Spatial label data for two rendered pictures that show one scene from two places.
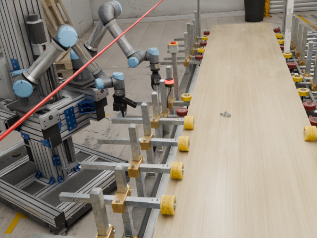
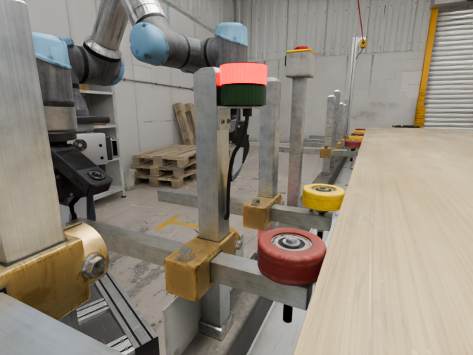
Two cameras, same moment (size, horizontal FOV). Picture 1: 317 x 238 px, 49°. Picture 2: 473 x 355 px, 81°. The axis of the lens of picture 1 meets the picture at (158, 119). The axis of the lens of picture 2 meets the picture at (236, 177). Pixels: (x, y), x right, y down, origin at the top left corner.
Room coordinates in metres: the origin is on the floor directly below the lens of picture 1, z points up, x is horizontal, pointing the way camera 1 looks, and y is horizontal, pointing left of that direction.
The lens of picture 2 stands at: (1.83, -0.16, 1.06)
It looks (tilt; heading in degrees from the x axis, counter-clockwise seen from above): 14 degrees down; 12
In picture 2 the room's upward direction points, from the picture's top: straight up
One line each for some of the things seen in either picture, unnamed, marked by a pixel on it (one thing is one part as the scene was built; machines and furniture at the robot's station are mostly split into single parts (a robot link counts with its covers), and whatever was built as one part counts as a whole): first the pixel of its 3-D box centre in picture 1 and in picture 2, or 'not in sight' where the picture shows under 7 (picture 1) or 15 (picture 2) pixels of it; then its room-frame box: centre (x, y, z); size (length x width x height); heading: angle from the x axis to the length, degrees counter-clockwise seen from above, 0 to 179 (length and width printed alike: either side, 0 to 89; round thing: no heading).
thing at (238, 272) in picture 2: (155, 117); (167, 253); (2.18, 0.02, 0.84); 0.43 x 0.03 x 0.04; 76
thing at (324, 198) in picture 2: (187, 101); (321, 213); (2.38, -0.23, 0.85); 0.08 x 0.08 x 0.11
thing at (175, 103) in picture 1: (161, 103); (234, 206); (2.43, -0.03, 0.84); 0.44 x 0.03 x 0.04; 76
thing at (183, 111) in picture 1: (182, 116); (289, 279); (2.14, -0.17, 0.85); 0.08 x 0.08 x 0.11
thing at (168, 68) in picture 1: (170, 95); (267, 186); (2.45, -0.11, 0.89); 0.04 x 0.04 x 0.48; 76
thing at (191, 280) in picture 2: (165, 116); (208, 256); (2.18, -0.05, 0.85); 0.14 x 0.06 x 0.05; 166
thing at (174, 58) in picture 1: (175, 78); (295, 153); (2.70, -0.17, 0.93); 0.05 x 0.05 x 0.45; 76
